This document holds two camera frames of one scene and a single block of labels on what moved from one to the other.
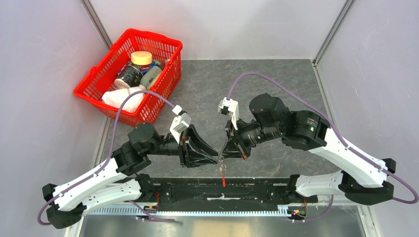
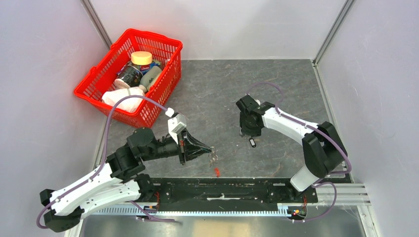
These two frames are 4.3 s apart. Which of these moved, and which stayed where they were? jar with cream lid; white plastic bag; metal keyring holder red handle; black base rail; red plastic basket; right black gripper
Moved: metal keyring holder red handle; right black gripper
Stayed: jar with cream lid; red plastic basket; black base rail; white plastic bag
